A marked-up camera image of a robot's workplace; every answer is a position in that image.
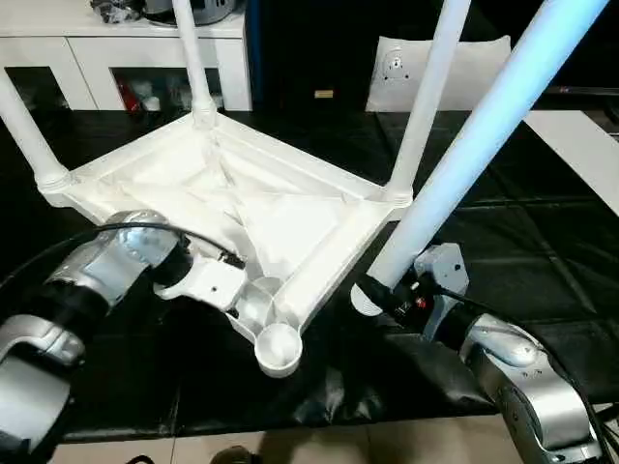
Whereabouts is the white cabinet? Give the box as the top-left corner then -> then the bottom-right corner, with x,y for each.
0,0 -> 253,112

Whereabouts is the white plastic table leg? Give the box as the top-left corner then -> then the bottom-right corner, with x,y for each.
348,0 -> 613,318
0,72 -> 70,188
390,0 -> 473,202
171,0 -> 217,128

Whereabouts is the white flat board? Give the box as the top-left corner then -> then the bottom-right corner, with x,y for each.
524,109 -> 619,217

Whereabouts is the dark grey helmet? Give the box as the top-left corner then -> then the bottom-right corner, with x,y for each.
144,0 -> 244,26

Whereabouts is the black mat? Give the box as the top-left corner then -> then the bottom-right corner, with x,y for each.
0,108 -> 619,444

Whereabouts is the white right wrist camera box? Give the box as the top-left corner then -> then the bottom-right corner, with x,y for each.
414,243 -> 470,340

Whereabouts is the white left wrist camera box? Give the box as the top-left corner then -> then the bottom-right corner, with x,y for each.
153,254 -> 249,311

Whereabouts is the white plastic table top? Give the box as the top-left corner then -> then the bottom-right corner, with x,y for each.
37,110 -> 415,379

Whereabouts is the black bar with red light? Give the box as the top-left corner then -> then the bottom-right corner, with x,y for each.
536,86 -> 619,99

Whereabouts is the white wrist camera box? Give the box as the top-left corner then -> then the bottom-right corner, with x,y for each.
414,243 -> 470,340
153,254 -> 249,311

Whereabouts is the black tangled strap bundle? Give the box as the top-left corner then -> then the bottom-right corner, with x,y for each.
90,0 -> 142,23

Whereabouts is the dark rounded robot base part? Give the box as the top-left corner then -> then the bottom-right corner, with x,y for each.
212,447 -> 263,464

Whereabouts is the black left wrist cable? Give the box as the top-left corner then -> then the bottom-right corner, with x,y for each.
0,225 -> 246,296

